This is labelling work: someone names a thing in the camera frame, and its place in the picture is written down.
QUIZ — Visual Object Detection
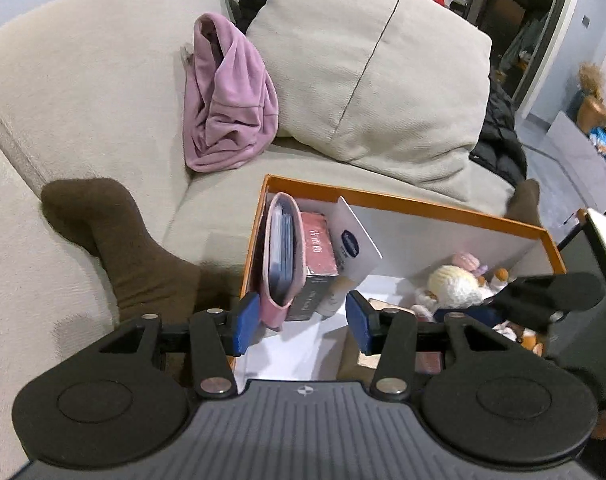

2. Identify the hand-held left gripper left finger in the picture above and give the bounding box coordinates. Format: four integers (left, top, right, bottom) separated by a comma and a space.
96, 291, 262, 401

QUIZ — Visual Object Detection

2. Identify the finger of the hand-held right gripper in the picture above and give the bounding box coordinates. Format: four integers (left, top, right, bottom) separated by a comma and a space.
433, 305, 564, 336
490, 272, 604, 313

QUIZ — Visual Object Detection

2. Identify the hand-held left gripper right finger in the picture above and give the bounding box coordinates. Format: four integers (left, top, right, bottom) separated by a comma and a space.
345, 290, 552, 401

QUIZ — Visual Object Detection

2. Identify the pink pouch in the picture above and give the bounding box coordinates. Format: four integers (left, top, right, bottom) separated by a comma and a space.
259, 192, 305, 332

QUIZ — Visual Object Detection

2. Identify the white-haired knitted doll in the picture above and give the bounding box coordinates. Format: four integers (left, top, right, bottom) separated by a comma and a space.
410, 251, 508, 323

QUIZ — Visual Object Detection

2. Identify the dark red packet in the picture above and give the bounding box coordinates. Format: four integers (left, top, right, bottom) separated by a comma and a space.
414, 352, 448, 376

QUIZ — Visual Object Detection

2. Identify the white lotion tube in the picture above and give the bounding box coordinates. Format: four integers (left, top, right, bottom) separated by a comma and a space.
315, 196, 384, 318

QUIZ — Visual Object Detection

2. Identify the dark red carton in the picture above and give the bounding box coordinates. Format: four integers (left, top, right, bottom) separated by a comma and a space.
285, 211, 340, 322

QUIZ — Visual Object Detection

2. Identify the orange cardboard box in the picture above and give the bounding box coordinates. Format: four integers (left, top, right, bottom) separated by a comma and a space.
239, 174, 568, 396

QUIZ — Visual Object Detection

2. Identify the dark table with white top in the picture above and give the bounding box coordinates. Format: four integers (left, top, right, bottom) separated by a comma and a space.
557, 207, 606, 286

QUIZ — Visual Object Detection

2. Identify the person's right socked foot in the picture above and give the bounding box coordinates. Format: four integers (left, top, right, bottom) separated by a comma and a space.
505, 178, 542, 228

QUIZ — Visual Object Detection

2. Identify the person's socked foot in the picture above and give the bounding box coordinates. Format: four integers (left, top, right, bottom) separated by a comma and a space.
505, 178, 542, 228
40, 177, 204, 323

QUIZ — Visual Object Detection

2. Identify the person's left socked foot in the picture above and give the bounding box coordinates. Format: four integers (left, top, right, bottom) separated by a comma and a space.
40, 177, 204, 323

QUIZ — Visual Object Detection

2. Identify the grey cabinet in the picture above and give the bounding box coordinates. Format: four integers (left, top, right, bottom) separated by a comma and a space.
540, 110, 606, 196

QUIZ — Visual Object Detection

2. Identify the black puffer jacket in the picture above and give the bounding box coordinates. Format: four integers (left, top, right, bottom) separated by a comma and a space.
469, 80, 528, 191

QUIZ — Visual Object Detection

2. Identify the gold vase with dried flowers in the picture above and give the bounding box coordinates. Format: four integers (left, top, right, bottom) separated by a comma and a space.
565, 62, 606, 133

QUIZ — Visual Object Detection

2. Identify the pink garment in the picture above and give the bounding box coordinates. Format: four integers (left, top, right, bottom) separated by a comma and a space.
182, 12, 280, 173

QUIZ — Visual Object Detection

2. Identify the beige cushion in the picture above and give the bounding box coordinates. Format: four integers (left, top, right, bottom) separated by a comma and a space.
245, 0, 492, 196

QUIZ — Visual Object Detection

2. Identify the beige sofa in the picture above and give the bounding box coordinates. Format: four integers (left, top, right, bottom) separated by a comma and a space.
0, 0, 538, 471

